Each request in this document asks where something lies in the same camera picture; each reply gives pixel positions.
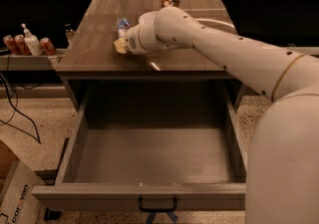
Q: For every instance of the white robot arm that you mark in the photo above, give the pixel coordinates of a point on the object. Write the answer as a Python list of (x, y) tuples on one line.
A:
[(282, 182)]

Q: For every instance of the cardboard box with logo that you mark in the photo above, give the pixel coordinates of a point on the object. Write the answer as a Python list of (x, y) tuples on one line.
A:
[(17, 204)]

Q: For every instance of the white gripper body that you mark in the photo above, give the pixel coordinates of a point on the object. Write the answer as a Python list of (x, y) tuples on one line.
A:
[(132, 41)]

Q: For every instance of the black drawer handle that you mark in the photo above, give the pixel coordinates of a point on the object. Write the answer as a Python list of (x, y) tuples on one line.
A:
[(157, 205)]

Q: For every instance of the grey side shelf left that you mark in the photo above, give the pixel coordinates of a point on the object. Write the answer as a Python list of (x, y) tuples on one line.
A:
[(31, 63)]

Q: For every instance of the white pump soap bottle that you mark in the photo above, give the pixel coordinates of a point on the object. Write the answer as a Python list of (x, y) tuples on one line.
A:
[(32, 42)]

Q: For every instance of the open grey top drawer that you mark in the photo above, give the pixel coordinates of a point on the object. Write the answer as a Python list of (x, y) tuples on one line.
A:
[(115, 157)]

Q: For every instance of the red soda can middle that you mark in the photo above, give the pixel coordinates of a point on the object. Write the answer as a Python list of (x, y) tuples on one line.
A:
[(20, 42)]

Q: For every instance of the white ceramic bowl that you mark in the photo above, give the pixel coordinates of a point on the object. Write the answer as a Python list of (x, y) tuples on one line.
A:
[(148, 18)]

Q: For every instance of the red soda can leftmost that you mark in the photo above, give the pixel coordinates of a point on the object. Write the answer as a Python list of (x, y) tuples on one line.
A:
[(11, 45)]

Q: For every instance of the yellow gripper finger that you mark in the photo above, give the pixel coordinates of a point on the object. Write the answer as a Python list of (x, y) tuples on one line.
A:
[(121, 46)]

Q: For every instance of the grey wooden cabinet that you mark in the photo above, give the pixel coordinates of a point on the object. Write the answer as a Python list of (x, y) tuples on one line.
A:
[(159, 82)]

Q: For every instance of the small dark glass bottle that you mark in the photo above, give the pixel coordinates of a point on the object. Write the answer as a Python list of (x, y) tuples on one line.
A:
[(69, 32)]

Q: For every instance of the red soda can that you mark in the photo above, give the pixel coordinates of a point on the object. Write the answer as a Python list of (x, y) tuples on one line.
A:
[(48, 46), (20, 42), (11, 45)]

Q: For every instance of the red soda can right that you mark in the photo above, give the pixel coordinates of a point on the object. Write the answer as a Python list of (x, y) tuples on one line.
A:
[(48, 46)]

